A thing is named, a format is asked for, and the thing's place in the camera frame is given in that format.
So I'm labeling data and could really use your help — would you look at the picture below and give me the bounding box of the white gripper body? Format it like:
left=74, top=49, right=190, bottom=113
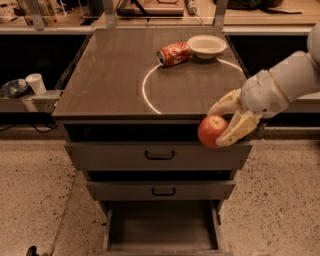
left=239, top=70, right=289, bottom=118

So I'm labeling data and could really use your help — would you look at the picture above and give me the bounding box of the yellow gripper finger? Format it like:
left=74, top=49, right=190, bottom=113
left=216, top=111, right=261, bottom=147
left=207, top=89, right=241, bottom=116

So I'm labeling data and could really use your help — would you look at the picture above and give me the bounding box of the red apple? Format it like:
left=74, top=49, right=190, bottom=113
left=198, top=115, right=228, bottom=148

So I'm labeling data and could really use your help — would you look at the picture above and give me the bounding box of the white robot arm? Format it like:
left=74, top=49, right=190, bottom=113
left=208, top=23, right=320, bottom=147

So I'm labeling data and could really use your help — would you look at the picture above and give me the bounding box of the grey drawer cabinet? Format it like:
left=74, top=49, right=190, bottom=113
left=52, top=26, right=268, bottom=256

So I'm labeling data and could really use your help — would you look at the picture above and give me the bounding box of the open bottom drawer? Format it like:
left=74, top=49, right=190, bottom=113
left=103, top=201, right=233, bottom=256

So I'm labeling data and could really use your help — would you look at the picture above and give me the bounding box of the white paper bowl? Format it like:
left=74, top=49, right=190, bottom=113
left=187, top=35, right=227, bottom=59

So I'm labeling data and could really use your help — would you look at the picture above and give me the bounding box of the crushed orange soda can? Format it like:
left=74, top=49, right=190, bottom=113
left=157, top=42, right=191, bottom=67

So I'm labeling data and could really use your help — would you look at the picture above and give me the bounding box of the white foam cup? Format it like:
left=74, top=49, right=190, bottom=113
left=25, top=73, right=46, bottom=95

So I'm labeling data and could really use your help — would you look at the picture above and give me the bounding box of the dark blue bowl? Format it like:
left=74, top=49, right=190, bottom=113
left=1, top=79, right=29, bottom=98

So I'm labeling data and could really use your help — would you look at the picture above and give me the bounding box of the black object bottom left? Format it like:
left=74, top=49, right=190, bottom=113
left=26, top=246, right=49, bottom=256

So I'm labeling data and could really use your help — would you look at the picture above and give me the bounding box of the middle drawer with handle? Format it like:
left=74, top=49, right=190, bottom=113
left=87, top=181, right=235, bottom=201

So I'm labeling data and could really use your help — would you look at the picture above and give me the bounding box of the drawer with handle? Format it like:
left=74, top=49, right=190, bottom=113
left=87, top=181, right=235, bottom=201
left=65, top=142, right=252, bottom=171

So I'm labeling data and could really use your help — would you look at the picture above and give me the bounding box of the top drawer with handle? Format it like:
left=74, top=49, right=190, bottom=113
left=65, top=142, right=252, bottom=171

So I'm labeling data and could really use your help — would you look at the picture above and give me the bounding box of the black cable on floor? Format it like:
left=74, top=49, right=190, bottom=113
left=0, top=122, right=59, bottom=134

